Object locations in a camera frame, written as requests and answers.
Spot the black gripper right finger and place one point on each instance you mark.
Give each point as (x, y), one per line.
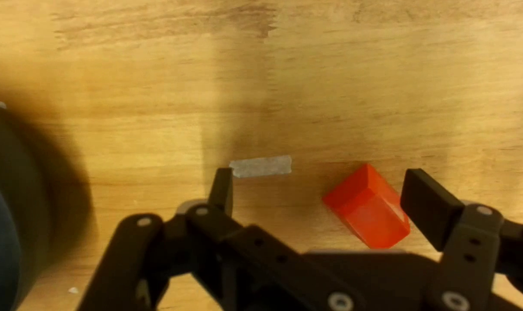
(461, 235)

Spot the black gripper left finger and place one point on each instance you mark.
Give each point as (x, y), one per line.
(157, 252)

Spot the red cube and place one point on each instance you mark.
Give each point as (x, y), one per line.
(368, 207)

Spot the black bowl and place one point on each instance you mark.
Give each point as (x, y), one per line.
(24, 212)

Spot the white tape strip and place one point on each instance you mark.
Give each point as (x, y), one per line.
(261, 166)

